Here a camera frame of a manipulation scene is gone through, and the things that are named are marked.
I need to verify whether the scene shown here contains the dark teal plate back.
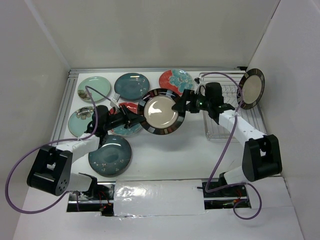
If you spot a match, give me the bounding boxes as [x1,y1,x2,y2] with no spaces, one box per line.
[114,72,150,102]

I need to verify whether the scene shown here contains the red teal floral plate back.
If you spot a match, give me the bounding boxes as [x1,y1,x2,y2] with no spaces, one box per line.
[158,69,194,96]

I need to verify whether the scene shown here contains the white wire dish rack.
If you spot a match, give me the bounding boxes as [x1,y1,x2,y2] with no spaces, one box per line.
[199,71,267,141]

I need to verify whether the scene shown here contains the black rimmed beige plate back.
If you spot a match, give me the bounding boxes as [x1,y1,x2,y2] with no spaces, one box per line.
[137,88,186,135]

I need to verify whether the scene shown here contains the black rimmed beige plate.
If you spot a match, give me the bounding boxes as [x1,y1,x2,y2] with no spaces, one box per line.
[237,68,265,110]
[137,88,186,135]

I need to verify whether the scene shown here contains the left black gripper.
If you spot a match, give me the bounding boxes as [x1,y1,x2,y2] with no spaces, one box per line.
[103,103,146,131]

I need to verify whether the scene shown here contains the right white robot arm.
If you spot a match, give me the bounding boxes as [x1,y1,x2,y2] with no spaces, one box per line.
[172,82,283,196]

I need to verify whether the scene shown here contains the black rimmed beige plate front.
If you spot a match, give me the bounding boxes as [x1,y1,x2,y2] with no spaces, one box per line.
[237,68,265,110]

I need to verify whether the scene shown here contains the dark teal plate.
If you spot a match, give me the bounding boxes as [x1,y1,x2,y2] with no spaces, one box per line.
[114,72,150,102]
[88,135,132,177]

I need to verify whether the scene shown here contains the white foil cover sheet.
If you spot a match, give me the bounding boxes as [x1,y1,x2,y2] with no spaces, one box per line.
[113,179,205,217]

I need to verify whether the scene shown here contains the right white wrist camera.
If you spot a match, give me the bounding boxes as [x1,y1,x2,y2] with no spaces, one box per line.
[194,76,206,95]

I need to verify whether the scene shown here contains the aluminium frame rail left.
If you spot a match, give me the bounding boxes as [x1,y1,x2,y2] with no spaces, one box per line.
[50,77,78,141]

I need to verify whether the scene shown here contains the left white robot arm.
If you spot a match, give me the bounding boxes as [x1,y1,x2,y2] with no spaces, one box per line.
[26,105,145,200]

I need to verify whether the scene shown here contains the mint green flower plate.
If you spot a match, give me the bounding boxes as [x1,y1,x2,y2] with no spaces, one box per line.
[77,76,111,103]
[67,106,94,137]

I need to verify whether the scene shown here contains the aluminium frame rail back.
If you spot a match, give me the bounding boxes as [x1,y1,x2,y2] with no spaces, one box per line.
[69,66,248,75]

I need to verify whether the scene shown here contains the aluminium frame rail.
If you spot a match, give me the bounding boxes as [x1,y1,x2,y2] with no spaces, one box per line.
[69,66,248,75]
[50,77,78,141]

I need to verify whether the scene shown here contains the dark teal plate front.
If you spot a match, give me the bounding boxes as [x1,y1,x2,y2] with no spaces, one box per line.
[88,135,132,177]

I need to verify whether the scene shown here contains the mint green flower plate front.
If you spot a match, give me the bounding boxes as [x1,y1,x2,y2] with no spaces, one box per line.
[67,106,94,137]

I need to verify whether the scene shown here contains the red teal floral plate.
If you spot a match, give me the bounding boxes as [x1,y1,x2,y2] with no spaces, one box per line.
[158,69,194,96]
[110,102,142,137]

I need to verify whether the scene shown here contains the mint green flower plate back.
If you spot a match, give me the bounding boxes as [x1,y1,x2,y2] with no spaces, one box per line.
[77,76,111,103]

